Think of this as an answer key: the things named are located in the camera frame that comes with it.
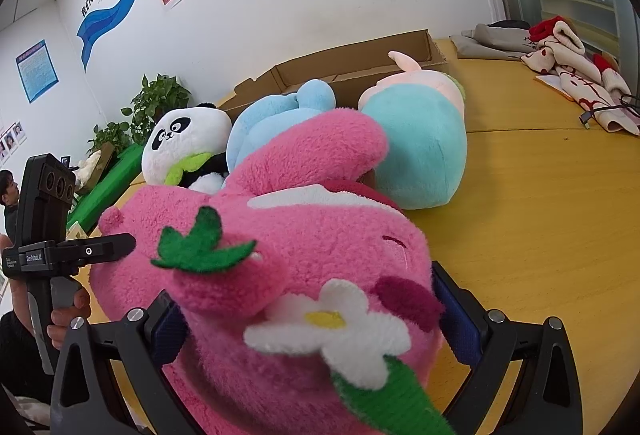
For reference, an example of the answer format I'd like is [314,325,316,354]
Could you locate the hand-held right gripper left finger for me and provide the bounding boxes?
[50,290,189,435]

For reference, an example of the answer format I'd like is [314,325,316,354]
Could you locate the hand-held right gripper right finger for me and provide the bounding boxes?
[431,260,586,435]

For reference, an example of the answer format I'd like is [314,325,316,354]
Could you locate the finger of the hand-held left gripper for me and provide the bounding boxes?
[54,234,137,277]

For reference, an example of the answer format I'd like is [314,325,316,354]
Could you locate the panda plush toy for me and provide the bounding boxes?
[141,102,234,194]

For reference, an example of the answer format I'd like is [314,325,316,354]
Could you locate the pink strawberry plush toy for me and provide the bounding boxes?
[89,107,457,435]

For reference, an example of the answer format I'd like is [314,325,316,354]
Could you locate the teal and pink plush toy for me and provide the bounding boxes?
[358,51,469,210]

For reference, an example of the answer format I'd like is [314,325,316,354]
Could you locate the light blue plush toy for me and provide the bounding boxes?
[226,80,337,176]

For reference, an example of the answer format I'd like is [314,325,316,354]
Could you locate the cardboard box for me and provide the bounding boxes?
[215,29,449,116]

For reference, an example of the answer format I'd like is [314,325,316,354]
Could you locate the person's left hand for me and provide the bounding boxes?
[46,287,92,351]

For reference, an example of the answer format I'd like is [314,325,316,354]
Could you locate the green planter box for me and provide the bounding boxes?
[65,142,147,237]

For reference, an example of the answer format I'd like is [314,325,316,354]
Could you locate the small green potted plant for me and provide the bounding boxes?
[87,121,132,162]

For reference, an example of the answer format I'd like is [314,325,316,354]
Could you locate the person's dark clothing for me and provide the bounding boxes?
[0,310,54,407]

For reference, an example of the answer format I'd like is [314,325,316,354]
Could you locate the large green potted plant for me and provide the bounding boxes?
[120,74,192,146]

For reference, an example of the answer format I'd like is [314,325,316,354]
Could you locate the red and white cloth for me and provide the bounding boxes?
[521,16,640,136]

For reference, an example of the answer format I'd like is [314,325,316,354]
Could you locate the grey clothing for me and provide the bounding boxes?
[449,21,534,62]

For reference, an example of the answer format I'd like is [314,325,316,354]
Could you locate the wall photo notices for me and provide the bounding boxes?
[0,121,29,166]

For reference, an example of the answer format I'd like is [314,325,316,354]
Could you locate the blue wall poster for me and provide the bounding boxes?
[14,40,60,104]

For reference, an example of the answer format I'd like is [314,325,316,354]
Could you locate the black cable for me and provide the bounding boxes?
[580,92,640,128]

